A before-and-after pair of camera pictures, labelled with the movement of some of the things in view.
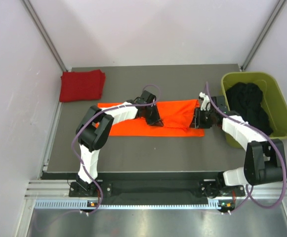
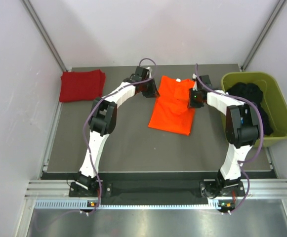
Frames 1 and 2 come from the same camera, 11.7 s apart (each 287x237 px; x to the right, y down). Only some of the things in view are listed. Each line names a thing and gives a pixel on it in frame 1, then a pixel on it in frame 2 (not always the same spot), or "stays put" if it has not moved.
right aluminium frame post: (264, 34) stays put
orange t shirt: (178, 117) -> (172, 113)
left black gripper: (156, 120) -> (152, 92)
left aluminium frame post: (29, 7) stays put
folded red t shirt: (81, 85) stays put
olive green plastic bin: (273, 103) stays put
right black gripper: (198, 123) -> (191, 103)
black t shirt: (245, 99) stays put
